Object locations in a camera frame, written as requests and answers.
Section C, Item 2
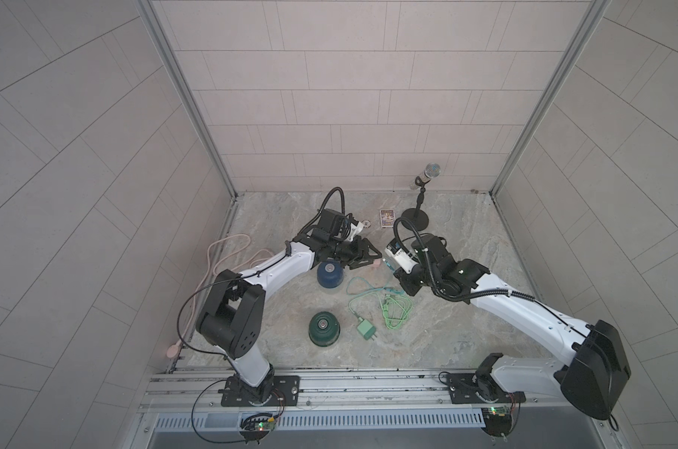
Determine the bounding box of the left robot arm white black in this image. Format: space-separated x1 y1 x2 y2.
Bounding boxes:
195 187 381 401

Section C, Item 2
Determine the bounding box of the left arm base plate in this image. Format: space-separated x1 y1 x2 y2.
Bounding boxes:
221 375 301 407

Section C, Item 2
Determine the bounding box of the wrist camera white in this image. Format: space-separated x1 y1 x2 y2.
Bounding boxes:
347 220 366 241
384 239 418 274

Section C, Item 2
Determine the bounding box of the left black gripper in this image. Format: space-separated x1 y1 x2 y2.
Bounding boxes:
324 235 381 269

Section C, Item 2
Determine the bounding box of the light green charging cable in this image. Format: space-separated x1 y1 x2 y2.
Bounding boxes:
348 287 415 331

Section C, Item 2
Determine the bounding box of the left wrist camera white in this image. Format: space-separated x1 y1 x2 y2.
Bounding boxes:
347 220 366 241

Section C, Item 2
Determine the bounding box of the right controller board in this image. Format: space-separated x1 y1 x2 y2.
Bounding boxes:
481 407 514 438

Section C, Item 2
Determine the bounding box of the green cordless meat grinder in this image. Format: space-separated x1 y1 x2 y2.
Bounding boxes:
308 311 341 347

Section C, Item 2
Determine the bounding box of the left controller board green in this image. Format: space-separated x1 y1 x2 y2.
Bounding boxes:
240 413 279 432

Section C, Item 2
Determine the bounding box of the green USB charger adapter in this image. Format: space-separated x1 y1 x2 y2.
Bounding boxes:
357 317 376 340

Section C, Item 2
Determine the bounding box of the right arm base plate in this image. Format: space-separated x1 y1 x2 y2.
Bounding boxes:
439 372 526 405

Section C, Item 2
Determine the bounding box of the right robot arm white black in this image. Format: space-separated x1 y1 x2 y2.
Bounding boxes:
386 217 632 421

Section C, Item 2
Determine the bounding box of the black microphone stand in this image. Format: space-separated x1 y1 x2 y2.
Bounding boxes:
401 181 430 231

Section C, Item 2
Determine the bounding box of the silver microphone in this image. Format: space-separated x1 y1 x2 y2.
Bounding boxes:
410 163 441 190

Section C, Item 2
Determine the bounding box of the small playing card box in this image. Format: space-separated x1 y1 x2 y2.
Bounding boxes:
379 210 396 228

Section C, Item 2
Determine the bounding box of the aluminium rail frame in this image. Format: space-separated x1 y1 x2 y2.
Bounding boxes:
140 369 570 412

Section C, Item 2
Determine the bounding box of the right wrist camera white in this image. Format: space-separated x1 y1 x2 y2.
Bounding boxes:
384 239 418 274

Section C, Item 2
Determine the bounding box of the blue cordless meat grinder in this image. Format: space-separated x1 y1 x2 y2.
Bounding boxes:
316 261 344 290

